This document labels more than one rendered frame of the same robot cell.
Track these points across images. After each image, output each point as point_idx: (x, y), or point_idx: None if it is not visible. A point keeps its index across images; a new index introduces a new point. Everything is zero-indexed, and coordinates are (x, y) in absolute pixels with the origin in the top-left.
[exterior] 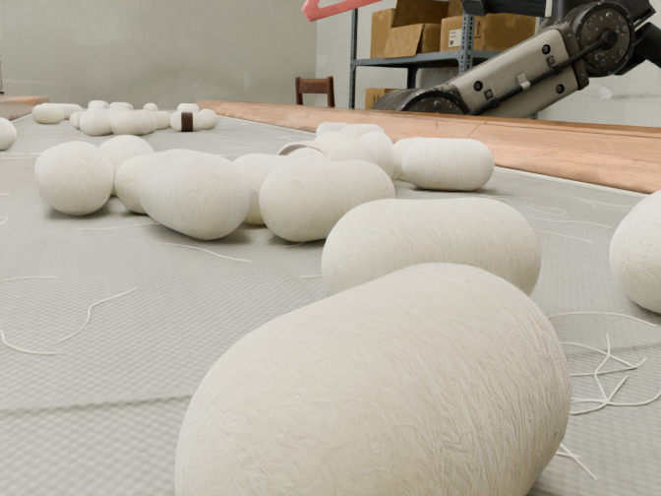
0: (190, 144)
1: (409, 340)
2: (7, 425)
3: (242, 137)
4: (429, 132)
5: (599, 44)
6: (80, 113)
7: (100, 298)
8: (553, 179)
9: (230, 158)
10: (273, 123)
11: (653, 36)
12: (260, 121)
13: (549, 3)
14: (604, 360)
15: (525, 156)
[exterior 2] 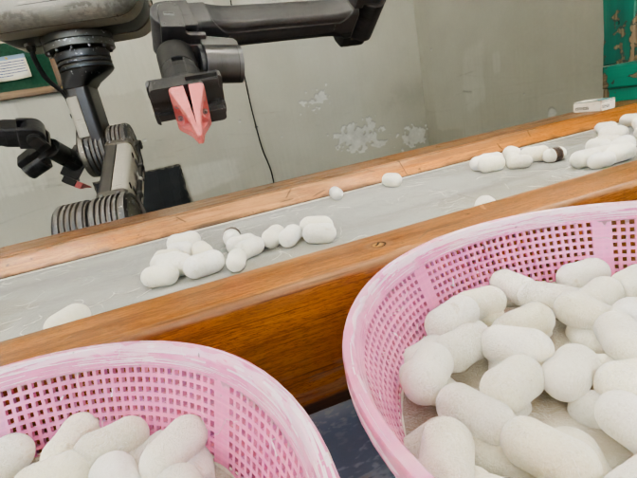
0: (374, 211)
1: None
2: None
3: (290, 221)
4: (373, 174)
5: (140, 149)
6: (240, 253)
7: None
8: (468, 161)
9: (456, 187)
10: (108, 249)
11: (63, 147)
12: (48, 265)
13: (82, 127)
14: None
15: (444, 161)
